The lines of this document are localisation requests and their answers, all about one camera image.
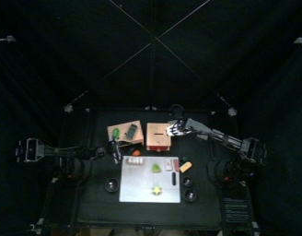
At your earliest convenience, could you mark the yellow green star toy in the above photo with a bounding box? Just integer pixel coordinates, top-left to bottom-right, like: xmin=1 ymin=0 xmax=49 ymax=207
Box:
xmin=150 ymin=185 xmax=165 ymax=196

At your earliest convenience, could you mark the wooden drawer box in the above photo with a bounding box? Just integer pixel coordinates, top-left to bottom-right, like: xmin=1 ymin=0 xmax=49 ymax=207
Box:
xmin=145 ymin=122 xmax=173 ymax=152

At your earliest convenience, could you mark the black cable loop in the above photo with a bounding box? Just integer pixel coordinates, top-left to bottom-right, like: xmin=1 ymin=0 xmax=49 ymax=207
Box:
xmin=168 ymin=103 xmax=188 ymax=121

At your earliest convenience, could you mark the white tray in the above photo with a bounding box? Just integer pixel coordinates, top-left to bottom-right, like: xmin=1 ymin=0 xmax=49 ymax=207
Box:
xmin=119 ymin=155 xmax=182 ymax=204

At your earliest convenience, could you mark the green toy leaf vegetable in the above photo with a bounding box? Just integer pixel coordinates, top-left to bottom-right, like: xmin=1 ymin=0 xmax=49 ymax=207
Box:
xmin=150 ymin=163 xmax=164 ymax=174

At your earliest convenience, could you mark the orange yellow toy block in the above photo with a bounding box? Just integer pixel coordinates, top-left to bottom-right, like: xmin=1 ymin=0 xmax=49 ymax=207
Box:
xmin=178 ymin=161 xmax=194 ymax=173

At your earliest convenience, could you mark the open wooden tray box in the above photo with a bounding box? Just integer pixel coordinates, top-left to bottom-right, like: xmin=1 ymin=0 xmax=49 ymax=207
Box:
xmin=105 ymin=120 xmax=145 ymax=148

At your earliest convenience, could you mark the small black bowl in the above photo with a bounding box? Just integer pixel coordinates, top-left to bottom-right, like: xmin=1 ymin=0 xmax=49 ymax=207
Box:
xmin=181 ymin=175 xmax=196 ymax=188

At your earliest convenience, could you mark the dark green toy block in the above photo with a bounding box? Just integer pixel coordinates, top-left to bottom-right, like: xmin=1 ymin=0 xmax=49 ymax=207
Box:
xmin=124 ymin=124 xmax=138 ymax=140

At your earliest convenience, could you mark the large black bowl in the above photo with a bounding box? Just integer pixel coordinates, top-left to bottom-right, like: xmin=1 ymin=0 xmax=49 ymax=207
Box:
xmin=104 ymin=178 xmax=120 ymax=194

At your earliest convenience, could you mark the medium black bowl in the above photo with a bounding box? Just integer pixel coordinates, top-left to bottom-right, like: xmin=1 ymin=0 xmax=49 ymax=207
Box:
xmin=182 ymin=188 xmax=198 ymax=203

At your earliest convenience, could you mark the white printed label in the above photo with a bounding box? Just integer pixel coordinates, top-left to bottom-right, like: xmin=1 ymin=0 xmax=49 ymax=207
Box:
xmin=222 ymin=197 xmax=250 ymax=225

